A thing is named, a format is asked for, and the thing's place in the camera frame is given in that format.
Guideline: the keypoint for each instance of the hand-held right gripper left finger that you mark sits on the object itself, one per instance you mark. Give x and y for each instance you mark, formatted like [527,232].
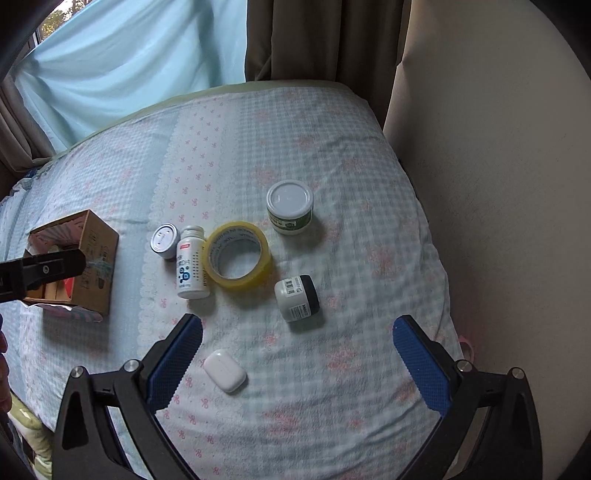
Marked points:
[173,360]

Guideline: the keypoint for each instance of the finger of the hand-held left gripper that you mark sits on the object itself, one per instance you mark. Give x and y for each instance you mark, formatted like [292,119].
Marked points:
[46,269]

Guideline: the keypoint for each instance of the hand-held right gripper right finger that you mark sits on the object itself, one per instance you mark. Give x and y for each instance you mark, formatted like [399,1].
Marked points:
[422,364]

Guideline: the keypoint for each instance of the brown cardboard box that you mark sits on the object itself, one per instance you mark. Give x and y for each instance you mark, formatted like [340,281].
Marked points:
[94,267]

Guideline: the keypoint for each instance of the white earbuds case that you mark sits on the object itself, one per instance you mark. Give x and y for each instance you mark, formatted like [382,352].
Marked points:
[225,364]

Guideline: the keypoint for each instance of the white pill bottle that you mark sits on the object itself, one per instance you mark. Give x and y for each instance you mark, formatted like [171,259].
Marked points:
[190,267]

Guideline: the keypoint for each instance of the small silver-lid tin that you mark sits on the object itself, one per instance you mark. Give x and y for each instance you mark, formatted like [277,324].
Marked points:
[165,241]

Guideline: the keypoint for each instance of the yellow tape roll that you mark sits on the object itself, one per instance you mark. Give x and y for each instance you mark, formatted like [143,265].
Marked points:
[238,256]

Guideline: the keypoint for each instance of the white jar black lid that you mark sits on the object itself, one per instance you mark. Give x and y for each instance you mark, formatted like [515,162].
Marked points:
[298,297]

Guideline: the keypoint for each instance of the white-lid green-label jar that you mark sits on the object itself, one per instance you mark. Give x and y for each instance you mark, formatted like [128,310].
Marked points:
[290,207]

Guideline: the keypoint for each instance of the person's left hand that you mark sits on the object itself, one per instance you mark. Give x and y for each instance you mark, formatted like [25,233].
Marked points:
[3,369]

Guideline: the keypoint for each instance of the checkered floral bedsheet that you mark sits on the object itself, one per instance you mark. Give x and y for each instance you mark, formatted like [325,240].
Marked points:
[286,230]

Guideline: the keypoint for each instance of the light blue curtain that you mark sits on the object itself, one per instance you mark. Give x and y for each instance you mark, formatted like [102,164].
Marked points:
[134,64]

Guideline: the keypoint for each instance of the brown curtain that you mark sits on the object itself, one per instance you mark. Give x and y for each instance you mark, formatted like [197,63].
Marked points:
[323,46]

